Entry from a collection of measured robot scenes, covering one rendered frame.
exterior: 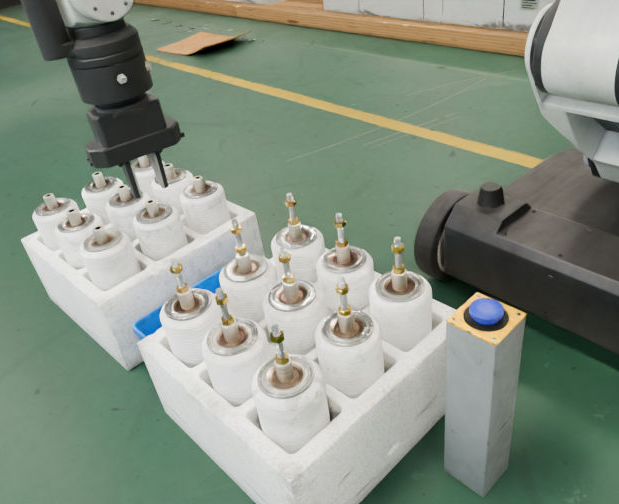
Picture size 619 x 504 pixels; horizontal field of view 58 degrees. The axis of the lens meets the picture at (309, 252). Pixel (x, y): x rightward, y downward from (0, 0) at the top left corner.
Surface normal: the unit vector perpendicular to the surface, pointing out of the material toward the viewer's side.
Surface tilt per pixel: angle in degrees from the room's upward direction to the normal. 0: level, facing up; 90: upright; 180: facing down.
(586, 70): 94
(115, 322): 90
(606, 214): 0
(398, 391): 90
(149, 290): 90
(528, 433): 0
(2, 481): 0
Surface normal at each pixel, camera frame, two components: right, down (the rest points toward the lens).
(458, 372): -0.72, 0.47
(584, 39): -0.73, 0.09
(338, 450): 0.68, 0.34
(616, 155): -0.68, -0.11
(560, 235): -0.13, -0.82
